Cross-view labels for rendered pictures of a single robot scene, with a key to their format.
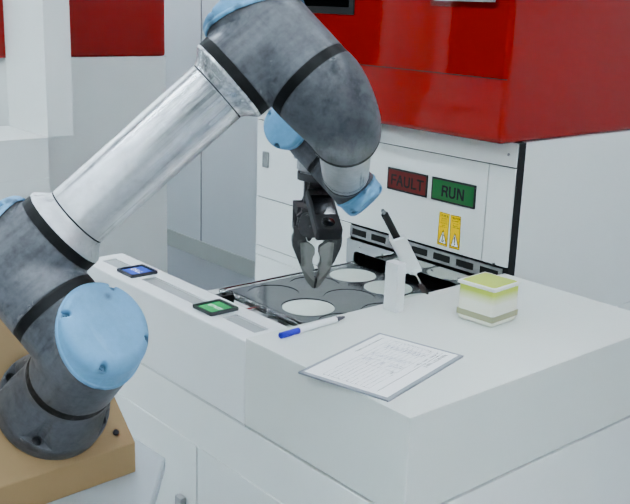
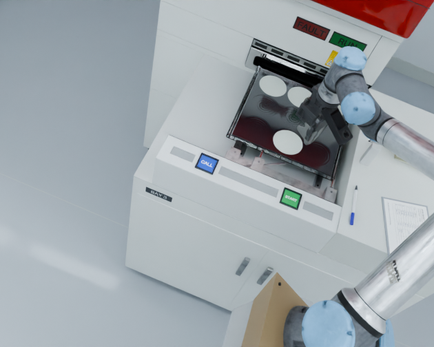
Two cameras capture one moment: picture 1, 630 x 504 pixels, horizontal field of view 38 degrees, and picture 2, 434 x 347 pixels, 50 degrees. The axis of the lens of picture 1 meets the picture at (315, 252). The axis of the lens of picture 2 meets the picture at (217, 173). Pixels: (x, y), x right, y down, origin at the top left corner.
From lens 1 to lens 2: 153 cm
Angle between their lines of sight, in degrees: 53
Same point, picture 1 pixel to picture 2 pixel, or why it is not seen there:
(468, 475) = not seen: hidden behind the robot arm
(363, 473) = not seen: hidden behind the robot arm
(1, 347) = (276, 331)
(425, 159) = (331, 20)
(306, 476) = (361, 275)
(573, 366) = not seen: outside the picture
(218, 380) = (301, 237)
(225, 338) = (317, 227)
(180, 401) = (258, 233)
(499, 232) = (374, 69)
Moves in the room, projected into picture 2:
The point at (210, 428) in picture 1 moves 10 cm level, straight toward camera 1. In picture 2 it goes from (284, 246) to (304, 272)
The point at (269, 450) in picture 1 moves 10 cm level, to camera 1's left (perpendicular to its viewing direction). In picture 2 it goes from (335, 264) to (310, 277)
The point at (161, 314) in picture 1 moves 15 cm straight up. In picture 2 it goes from (252, 204) to (267, 175)
